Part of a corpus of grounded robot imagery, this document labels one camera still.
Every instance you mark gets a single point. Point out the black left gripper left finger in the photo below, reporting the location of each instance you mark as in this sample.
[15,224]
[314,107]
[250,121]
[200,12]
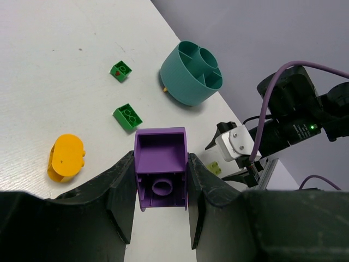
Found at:
[92,222]

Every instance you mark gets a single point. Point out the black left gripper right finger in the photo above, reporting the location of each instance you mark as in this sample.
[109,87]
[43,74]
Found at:
[263,225]

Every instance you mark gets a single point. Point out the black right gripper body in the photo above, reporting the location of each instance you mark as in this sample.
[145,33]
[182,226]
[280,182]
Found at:
[275,137]

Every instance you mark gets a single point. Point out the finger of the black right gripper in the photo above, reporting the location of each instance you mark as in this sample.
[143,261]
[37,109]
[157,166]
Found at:
[221,128]
[241,177]

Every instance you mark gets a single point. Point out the lime curved lego brick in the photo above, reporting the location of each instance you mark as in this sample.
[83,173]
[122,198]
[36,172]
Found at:
[214,168]

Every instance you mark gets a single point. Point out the purple curved lego brick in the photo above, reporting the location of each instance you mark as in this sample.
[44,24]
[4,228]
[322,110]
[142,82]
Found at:
[161,159]

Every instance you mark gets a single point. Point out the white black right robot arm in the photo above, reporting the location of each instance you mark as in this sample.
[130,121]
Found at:
[297,113]

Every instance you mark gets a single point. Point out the teal round divided container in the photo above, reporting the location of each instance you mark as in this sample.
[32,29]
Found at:
[191,74]

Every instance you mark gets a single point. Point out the yellow oval lego brick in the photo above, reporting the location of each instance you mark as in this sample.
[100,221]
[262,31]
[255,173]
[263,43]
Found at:
[66,158]

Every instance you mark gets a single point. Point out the green rectangular lego brick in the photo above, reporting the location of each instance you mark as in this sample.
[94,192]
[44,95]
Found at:
[127,117]

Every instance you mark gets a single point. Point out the green lego with heart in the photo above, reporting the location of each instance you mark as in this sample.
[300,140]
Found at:
[120,71]

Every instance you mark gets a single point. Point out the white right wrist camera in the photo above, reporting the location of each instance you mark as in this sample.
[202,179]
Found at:
[235,143]

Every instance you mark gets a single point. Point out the aluminium table edge rail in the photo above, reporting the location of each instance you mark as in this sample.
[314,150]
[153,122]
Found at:
[268,165]

